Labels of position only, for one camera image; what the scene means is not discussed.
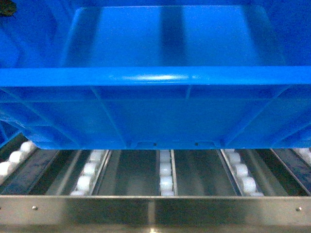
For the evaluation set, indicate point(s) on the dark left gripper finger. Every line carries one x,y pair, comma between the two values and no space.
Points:
7,8

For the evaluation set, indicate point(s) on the blue plastic crate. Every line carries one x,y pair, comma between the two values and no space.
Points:
156,74

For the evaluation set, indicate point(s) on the stainless steel roller shelf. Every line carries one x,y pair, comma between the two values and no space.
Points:
153,191

